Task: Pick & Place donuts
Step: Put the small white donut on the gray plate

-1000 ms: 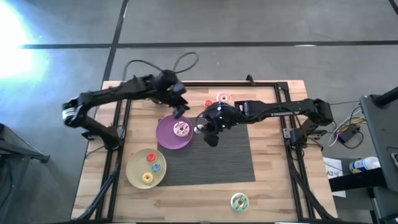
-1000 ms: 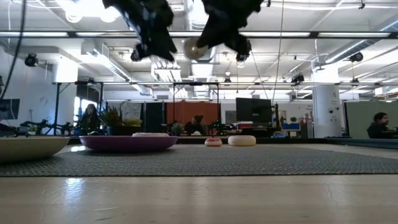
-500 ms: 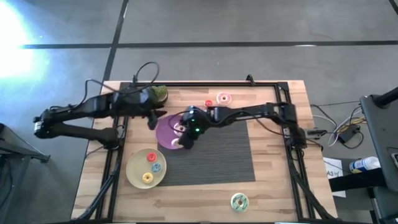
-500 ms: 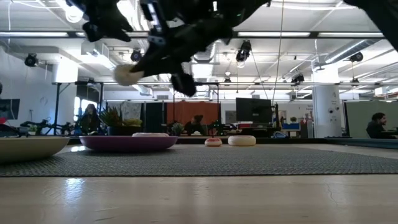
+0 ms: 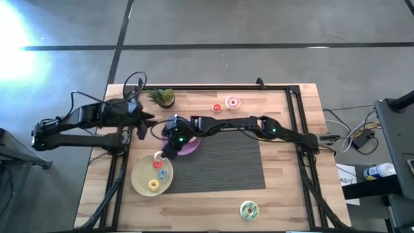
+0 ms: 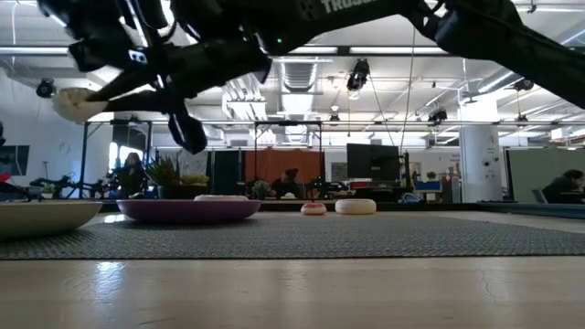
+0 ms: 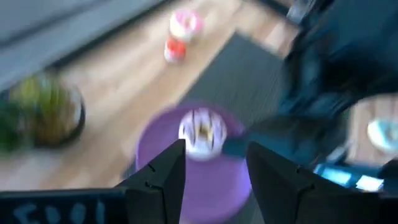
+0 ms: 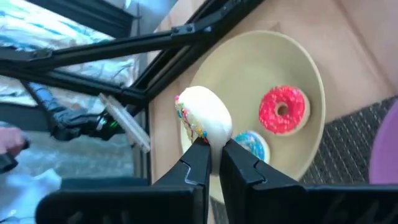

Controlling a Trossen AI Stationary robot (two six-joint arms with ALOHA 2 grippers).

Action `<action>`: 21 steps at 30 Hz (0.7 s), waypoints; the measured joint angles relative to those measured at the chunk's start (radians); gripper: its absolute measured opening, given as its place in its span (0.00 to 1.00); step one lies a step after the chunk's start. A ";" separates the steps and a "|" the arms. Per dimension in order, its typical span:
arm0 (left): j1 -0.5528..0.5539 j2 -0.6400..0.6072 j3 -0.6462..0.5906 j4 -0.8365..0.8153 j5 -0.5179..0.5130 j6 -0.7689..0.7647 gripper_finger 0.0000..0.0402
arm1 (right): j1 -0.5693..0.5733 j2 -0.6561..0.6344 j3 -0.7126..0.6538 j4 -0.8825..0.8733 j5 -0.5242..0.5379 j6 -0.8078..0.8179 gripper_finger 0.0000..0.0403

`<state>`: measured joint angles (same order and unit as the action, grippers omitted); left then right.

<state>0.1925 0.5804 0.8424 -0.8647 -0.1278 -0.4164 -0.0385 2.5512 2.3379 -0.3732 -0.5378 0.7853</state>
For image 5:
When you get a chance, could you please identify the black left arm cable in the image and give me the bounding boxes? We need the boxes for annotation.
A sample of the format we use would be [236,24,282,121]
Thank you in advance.
[69,71,148,109]

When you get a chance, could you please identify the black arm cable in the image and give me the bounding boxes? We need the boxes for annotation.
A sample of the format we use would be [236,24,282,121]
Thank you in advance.
[149,118,173,142]
[69,71,148,109]

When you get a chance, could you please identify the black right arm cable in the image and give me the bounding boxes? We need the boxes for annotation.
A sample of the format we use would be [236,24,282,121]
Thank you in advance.
[149,118,173,142]

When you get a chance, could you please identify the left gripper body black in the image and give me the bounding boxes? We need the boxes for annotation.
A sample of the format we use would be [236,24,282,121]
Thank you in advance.
[129,108,149,141]

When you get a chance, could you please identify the purple round plate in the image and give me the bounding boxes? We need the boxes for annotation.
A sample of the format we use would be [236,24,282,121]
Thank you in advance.
[160,135,202,157]

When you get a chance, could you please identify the black side stand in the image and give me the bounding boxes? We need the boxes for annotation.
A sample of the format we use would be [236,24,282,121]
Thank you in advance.
[0,127,53,233]

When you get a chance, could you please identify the black power adapter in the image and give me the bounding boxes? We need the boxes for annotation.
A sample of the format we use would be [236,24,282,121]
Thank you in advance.
[351,129,376,150]

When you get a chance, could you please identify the large green striped donut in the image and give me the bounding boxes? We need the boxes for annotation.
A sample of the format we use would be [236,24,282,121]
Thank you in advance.
[239,200,260,223]

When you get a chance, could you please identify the dark grey side desk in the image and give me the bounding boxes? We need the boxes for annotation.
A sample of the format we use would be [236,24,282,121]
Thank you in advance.
[342,89,414,233]

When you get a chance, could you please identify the white blue spray can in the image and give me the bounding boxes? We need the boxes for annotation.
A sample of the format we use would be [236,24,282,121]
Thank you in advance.
[362,162,397,181]

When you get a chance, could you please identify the black aluminium table frame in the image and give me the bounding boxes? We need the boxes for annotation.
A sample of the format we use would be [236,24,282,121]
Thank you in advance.
[74,84,352,232]

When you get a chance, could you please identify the white floor cable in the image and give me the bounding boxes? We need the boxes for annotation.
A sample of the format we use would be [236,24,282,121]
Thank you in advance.
[324,118,360,153]

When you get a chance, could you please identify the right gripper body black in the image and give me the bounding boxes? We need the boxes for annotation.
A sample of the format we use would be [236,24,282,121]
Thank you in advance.
[161,116,195,152]

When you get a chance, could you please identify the large pink frosted donut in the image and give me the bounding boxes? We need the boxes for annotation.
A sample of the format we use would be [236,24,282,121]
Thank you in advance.
[224,94,242,111]

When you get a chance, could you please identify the white paper sheet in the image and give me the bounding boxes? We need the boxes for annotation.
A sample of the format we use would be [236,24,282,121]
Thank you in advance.
[336,162,361,206]

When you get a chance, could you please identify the grey woven placemat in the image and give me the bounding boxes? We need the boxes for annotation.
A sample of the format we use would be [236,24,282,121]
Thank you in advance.
[163,130,267,195]

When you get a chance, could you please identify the cream round plate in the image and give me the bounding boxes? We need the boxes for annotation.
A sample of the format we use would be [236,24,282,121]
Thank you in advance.
[131,153,175,197]

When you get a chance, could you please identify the green potted plant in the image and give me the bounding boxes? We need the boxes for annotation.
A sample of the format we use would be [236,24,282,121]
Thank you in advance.
[147,87,177,109]

